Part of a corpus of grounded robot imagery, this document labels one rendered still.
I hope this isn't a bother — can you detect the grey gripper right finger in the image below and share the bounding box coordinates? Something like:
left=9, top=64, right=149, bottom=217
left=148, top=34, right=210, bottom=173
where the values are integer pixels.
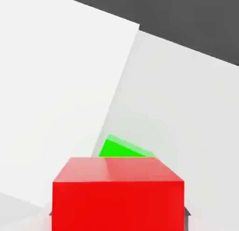
left=184, top=206, right=191, bottom=231

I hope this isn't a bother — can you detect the small red cube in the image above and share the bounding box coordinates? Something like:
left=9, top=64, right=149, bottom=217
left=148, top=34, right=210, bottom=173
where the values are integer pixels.
left=52, top=156, right=185, bottom=231

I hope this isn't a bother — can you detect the small green cube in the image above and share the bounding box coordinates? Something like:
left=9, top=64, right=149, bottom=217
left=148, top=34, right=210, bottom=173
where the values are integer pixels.
left=98, top=133, right=157, bottom=158

